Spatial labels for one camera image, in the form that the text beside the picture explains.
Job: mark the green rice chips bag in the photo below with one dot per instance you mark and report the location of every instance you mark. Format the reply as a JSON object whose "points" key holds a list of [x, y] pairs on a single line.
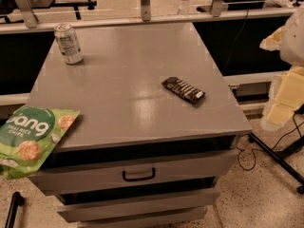
{"points": [[29, 136]]}

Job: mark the black bar lower left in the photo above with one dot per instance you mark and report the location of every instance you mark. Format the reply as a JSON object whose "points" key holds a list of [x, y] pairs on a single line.
{"points": [[16, 201]]}

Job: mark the black floor stand leg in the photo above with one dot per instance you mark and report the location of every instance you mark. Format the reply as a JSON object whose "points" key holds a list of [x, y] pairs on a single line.
{"points": [[280, 156]]}

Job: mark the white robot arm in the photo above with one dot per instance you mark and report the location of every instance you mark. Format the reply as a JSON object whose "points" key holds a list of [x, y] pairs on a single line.
{"points": [[292, 40]]}

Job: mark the black snack bar wrapper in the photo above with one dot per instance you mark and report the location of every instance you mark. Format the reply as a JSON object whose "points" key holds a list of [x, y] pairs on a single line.
{"points": [[187, 92]]}

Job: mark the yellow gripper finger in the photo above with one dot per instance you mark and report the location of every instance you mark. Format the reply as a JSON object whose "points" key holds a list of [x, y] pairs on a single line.
{"points": [[286, 96], [272, 42]]}

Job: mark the black drawer handle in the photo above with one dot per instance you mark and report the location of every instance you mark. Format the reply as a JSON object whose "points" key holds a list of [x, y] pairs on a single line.
{"points": [[139, 176]]}

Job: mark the silver green 7up can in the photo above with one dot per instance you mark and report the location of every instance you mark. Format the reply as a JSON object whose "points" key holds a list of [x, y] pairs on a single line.
{"points": [[68, 44]]}

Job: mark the grey drawer cabinet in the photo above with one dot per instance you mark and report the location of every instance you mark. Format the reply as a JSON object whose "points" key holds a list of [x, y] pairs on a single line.
{"points": [[130, 122]]}

